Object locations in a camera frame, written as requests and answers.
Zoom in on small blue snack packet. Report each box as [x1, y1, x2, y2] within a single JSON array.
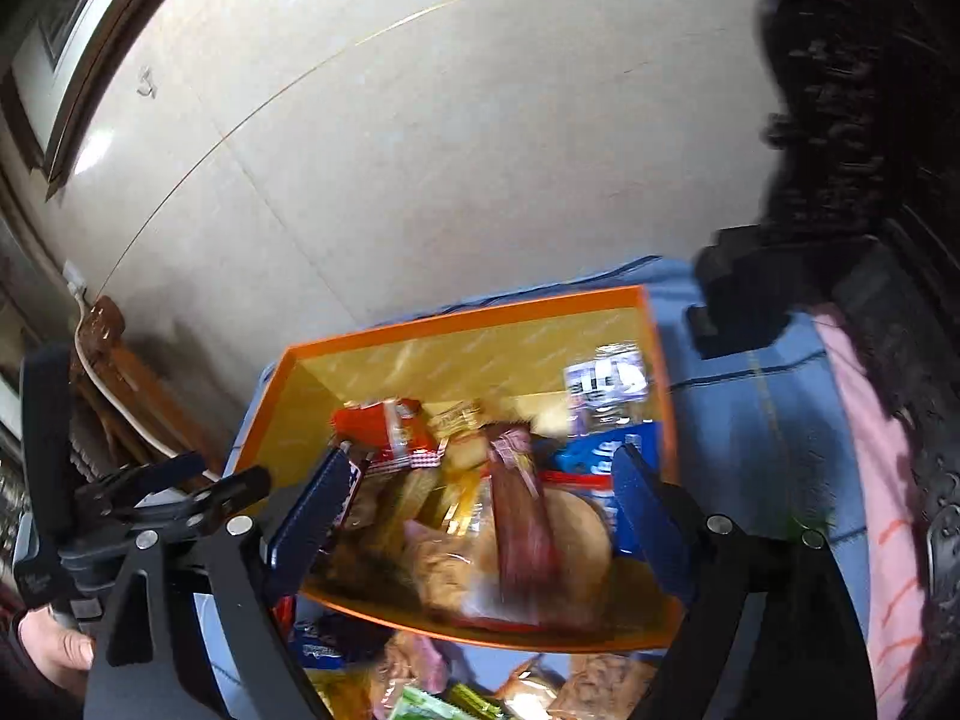
[[289, 615, 353, 672]]

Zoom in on person's left hand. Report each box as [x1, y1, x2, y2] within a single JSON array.
[[19, 604, 95, 672]]

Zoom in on pink cloth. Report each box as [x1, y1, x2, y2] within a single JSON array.
[[814, 307, 938, 720]]

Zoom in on green snack packet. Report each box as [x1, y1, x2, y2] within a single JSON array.
[[390, 682, 503, 720]]

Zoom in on yellow snack packet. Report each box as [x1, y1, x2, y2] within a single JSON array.
[[424, 399, 488, 436]]

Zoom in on pink biscuit packet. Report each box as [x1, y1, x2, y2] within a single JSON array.
[[371, 630, 451, 706]]

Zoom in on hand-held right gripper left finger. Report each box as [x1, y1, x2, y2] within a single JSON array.
[[82, 444, 365, 720]]

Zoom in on carved brown wooden chair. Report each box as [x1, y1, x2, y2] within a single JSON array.
[[67, 296, 226, 481]]

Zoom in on beige pastry packet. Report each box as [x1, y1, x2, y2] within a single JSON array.
[[495, 656, 567, 720]]

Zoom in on brown bread packet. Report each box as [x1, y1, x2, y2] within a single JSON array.
[[405, 427, 616, 627]]

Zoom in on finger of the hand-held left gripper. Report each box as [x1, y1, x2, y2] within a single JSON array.
[[75, 451, 207, 511], [131, 465, 272, 541]]

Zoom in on clear blue print packet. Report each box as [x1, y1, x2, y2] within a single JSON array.
[[562, 341, 650, 436]]

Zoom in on orange cardboard box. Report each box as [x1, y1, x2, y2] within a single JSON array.
[[225, 285, 687, 653]]

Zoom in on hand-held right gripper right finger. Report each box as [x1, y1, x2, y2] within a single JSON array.
[[611, 444, 878, 720]]

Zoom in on blue checked bed sheet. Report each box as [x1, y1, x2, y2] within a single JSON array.
[[191, 255, 875, 720]]

